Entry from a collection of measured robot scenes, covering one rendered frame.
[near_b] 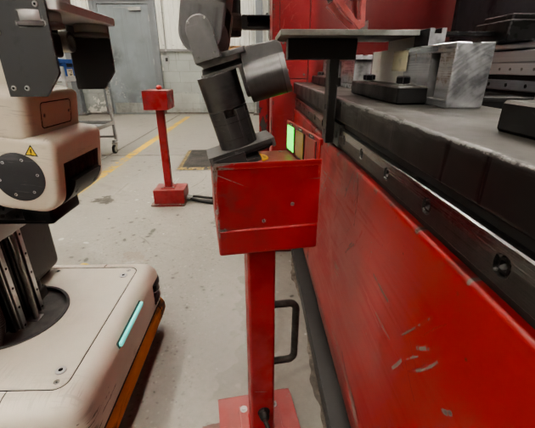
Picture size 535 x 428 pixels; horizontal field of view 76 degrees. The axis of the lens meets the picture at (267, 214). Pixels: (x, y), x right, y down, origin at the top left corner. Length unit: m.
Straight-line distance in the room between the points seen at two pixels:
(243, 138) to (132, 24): 7.84
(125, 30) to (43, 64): 7.59
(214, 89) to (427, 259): 0.34
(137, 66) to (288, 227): 7.83
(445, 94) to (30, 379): 1.03
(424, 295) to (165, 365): 1.04
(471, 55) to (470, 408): 0.48
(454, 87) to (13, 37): 0.74
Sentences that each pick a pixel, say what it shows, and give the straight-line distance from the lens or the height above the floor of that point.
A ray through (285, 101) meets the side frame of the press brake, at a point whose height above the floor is 0.79.
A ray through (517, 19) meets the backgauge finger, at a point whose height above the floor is 1.02.
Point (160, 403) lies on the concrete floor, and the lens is 1.23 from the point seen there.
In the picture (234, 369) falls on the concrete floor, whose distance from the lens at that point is 1.27.
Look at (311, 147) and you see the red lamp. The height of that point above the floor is 0.82.
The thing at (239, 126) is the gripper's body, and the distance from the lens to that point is 0.51.
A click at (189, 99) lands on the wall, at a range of 8.08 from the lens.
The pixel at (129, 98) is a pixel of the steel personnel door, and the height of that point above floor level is 0.32.
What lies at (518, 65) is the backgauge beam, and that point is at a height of 0.94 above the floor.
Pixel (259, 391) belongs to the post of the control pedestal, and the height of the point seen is 0.26.
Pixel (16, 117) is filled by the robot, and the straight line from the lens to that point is 0.84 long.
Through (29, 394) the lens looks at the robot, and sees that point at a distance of 0.99.
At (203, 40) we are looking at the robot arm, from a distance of 0.50.
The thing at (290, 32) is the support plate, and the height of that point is 0.99.
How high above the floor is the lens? 0.93
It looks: 23 degrees down
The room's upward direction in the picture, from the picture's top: straight up
